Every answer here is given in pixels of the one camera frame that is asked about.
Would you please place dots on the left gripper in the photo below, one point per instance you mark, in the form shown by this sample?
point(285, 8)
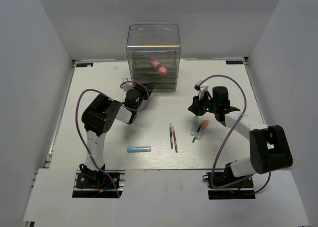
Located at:
point(143, 90)

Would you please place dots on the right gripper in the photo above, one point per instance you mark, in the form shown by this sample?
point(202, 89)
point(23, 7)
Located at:
point(196, 107)

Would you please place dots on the pink capped clip jar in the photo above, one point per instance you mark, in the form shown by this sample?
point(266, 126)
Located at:
point(158, 67)

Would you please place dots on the clear plastic drawer organizer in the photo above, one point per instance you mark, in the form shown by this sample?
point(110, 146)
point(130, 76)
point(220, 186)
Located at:
point(157, 39)

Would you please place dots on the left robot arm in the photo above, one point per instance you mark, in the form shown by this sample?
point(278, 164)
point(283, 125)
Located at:
point(99, 116)

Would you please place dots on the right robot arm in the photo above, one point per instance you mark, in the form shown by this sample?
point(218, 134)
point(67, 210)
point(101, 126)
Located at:
point(268, 146)

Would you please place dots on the orange capped highlighter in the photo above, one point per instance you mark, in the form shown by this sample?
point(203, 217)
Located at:
point(202, 130)

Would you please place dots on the green pen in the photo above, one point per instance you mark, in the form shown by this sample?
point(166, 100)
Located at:
point(196, 133)

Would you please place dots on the purple pen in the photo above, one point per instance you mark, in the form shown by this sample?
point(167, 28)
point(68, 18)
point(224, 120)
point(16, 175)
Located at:
point(170, 135)

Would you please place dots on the red pen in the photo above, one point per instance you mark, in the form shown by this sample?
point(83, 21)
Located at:
point(174, 139)

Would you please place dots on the right blue table label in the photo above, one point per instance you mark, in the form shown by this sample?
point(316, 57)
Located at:
point(234, 62)

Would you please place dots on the blue table label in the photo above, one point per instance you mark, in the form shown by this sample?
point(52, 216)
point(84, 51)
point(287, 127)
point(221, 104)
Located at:
point(84, 65)
point(234, 62)

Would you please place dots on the blue eraser stick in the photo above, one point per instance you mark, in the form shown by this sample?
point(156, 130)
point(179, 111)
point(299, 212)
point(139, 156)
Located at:
point(139, 149)

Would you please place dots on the left blue table label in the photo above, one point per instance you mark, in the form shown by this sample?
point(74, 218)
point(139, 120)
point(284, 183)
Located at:
point(84, 65)

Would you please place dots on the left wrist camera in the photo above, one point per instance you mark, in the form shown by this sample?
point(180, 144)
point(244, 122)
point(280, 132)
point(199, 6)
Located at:
point(126, 85)

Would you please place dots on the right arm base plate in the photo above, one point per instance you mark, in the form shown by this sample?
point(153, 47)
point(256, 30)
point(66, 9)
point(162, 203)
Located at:
point(239, 191)

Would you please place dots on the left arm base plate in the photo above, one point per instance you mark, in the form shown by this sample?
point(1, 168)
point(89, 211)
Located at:
point(85, 187)

